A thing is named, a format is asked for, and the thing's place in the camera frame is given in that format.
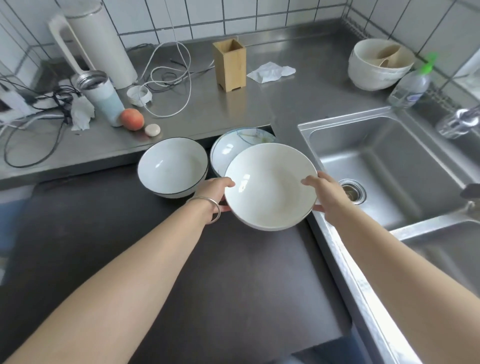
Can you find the person's right hand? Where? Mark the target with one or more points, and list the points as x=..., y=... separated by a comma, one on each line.
x=329, y=195

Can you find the person's left hand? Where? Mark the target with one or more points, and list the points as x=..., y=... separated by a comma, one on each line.
x=210, y=195

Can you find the person's left thumb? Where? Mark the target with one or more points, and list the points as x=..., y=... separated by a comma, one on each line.
x=224, y=182

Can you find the person's right thumb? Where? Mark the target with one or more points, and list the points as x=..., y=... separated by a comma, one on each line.
x=309, y=181

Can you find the plain white ceramic bowl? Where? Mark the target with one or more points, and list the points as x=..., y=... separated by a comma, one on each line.
x=268, y=185

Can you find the person's right forearm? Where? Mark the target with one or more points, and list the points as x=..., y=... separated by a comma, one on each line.
x=405, y=285

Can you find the person's left forearm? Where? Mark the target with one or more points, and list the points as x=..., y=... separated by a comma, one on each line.
x=112, y=285

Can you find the white bowl with painted pattern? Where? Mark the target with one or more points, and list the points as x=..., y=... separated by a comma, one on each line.
x=236, y=144

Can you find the sink drain strainer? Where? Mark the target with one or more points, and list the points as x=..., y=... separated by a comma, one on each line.
x=352, y=190

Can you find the white bowl with dark rim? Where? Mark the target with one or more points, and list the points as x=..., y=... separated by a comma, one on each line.
x=171, y=167

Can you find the stainless steel sink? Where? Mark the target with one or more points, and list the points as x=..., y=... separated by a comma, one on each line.
x=393, y=180

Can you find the small white round pebble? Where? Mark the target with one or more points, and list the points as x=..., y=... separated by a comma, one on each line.
x=152, y=130

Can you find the peach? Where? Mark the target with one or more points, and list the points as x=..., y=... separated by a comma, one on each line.
x=132, y=119

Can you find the crumpled white tissue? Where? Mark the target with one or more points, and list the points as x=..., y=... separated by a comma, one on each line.
x=270, y=72

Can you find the bamboo utensil holder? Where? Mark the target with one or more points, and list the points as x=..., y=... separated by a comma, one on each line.
x=229, y=63

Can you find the white tumbler lid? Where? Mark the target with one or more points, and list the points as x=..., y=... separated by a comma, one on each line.
x=139, y=96

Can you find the stack of white bowls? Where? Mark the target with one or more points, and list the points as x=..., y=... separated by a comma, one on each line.
x=378, y=63

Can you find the clear dish soap bottle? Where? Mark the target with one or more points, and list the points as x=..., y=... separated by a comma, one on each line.
x=410, y=84

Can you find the light blue steel tumbler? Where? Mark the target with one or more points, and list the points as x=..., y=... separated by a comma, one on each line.
x=101, y=95

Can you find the crumpled white paper towel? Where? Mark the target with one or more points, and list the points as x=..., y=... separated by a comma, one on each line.
x=82, y=112

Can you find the chrome faucet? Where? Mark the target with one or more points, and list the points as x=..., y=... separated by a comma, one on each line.
x=457, y=120

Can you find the white electric kettle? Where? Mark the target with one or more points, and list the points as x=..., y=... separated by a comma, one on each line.
x=97, y=41

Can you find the white power strip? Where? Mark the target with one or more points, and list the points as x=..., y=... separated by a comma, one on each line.
x=22, y=103

